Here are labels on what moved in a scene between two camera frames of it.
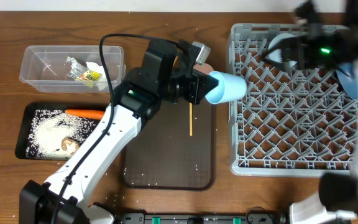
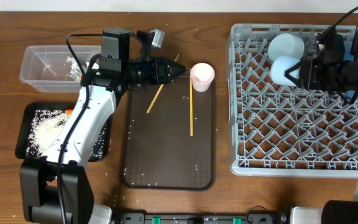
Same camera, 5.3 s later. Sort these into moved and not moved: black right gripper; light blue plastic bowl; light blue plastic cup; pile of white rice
Moved: light blue plastic cup; black right gripper
Not moved: light blue plastic bowl; pile of white rice
